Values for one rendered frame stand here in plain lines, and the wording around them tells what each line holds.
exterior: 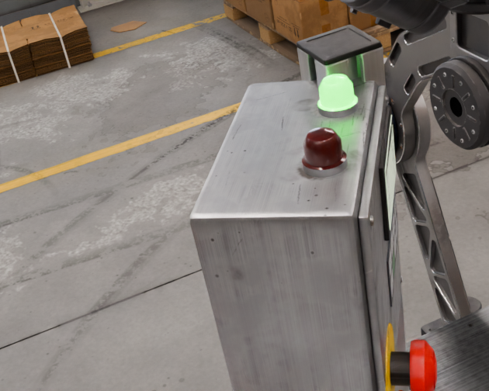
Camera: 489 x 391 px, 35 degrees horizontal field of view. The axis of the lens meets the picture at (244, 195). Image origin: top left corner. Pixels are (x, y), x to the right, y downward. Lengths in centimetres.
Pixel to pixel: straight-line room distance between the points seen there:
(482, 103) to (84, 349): 181
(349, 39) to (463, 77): 65
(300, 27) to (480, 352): 296
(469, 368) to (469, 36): 49
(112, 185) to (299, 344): 303
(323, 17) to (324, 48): 350
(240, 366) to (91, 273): 249
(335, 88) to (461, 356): 79
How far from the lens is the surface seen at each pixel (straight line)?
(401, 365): 52
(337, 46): 54
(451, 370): 121
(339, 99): 50
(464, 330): 127
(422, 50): 149
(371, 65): 54
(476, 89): 117
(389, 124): 53
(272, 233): 42
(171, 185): 336
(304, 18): 399
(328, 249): 42
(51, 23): 511
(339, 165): 44
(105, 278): 293
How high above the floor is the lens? 171
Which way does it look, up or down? 33 degrees down
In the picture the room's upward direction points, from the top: 12 degrees counter-clockwise
